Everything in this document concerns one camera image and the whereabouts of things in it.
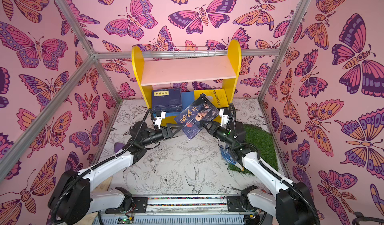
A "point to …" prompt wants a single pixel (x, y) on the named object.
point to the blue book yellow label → (167, 106)
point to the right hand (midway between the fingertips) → (202, 120)
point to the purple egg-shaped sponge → (117, 146)
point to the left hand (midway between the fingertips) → (181, 128)
